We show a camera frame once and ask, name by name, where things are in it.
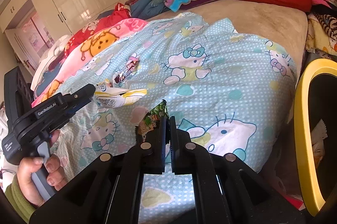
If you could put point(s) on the red floral blanket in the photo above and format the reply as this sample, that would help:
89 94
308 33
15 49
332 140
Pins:
119 13

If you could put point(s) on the green sleeve forearm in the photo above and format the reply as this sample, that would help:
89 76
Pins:
21 205

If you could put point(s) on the light blue Hello Kitty quilt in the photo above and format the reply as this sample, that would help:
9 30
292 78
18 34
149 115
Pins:
230 91

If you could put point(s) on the dark blue leaf blanket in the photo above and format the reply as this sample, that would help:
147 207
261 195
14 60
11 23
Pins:
145 9

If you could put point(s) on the crumpled white tissue trash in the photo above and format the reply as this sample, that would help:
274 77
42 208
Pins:
318 135

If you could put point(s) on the beige plush bed cover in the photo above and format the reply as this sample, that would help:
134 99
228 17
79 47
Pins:
285 26

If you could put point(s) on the person's left hand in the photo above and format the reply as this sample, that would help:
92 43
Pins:
34 173

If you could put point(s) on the purple white candy wrapper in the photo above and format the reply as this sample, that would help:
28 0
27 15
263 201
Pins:
130 66

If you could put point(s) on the pink cartoon bear blanket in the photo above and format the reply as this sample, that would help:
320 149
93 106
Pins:
88 50

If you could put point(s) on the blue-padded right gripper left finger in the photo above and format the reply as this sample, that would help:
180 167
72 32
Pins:
108 190

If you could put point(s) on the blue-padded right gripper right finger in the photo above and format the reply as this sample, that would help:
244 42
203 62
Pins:
226 190

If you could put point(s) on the yellow rimmed black trash bin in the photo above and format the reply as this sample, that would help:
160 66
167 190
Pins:
309 148

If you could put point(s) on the brown striped knit garment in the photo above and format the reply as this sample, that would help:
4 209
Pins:
328 23

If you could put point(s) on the green black snack wrapper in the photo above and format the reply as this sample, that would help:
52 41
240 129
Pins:
151 121

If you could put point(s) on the yellow cartoon blanket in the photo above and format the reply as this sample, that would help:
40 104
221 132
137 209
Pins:
317 40

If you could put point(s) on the yellow white snack bag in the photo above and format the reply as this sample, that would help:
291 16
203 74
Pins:
108 96

